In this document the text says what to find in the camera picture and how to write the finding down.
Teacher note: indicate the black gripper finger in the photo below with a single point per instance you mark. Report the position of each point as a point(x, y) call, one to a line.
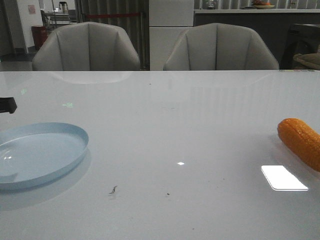
point(7, 105)

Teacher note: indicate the light blue round plate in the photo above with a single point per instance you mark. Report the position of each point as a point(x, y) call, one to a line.
point(35, 154)

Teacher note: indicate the orange corn cob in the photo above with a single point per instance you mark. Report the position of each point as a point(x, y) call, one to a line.
point(302, 140)

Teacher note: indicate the red bin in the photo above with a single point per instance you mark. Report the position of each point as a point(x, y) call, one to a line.
point(39, 35)

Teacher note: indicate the grey chair on left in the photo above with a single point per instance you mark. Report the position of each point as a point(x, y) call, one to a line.
point(87, 46)

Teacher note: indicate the grey chair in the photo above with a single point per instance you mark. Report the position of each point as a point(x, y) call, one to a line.
point(87, 46)
point(220, 47)

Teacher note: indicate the red barrier belt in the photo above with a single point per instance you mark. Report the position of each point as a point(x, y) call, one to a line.
point(117, 15)

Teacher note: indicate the white cabinet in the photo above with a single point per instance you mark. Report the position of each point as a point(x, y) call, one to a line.
point(167, 19)

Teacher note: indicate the grey chair on right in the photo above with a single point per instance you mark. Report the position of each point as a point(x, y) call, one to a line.
point(220, 47)

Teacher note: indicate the fruit bowl on counter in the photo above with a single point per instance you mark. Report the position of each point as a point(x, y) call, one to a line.
point(261, 4)

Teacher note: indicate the coloured stickers strip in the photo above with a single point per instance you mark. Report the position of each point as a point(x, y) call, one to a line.
point(297, 70)

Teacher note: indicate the dark olive sofa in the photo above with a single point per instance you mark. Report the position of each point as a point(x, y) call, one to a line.
point(309, 61)

